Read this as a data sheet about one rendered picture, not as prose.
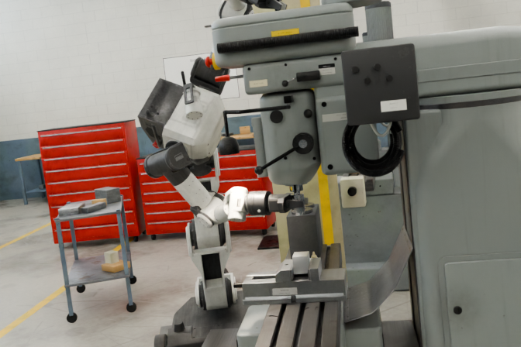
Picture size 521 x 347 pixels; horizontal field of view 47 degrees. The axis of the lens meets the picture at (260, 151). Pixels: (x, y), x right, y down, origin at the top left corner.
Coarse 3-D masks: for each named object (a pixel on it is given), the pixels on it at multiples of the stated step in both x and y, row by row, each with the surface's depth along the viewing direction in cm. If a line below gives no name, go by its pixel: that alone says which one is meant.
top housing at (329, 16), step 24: (216, 24) 193; (240, 24) 191; (264, 24) 190; (288, 24) 189; (312, 24) 188; (336, 24) 187; (264, 48) 191; (288, 48) 190; (312, 48) 189; (336, 48) 188
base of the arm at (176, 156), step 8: (176, 144) 231; (168, 152) 226; (176, 152) 229; (184, 152) 232; (144, 160) 235; (168, 160) 225; (176, 160) 228; (184, 160) 231; (144, 168) 233; (176, 168) 227; (152, 176) 234; (160, 176) 237
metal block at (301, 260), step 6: (300, 252) 204; (306, 252) 203; (294, 258) 199; (300, 258) 199; (306, 258) 198; (294, 264) 199; (300, 264) 199; (306, 264) 199; (294, 270) 200; (300, 270) 199; (306, 270) 199
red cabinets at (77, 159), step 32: (64, 128) 700; (96, 128) 698; (128, 128) 711; (64, 160) 703; (96, 160) 701; (128, 160) 700; (224, 160) 674; (256, 160) 663; (64, 192) 709; (128, 192) 703; (160, 192) 698; (224, 192) 679; (64, 224) 712; (96, 224) 710; (128, 224) 707; (160, 224) 704; (256, 224) 673
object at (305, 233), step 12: (312, 204) 254; (288, 216) 242; (300, 216) 241; (312, 216) 241; (288, 228) 243; (300, 228) 242; (312, 228) 241; (288, 240) 244; (300, 240) 243; (312, 240) 242
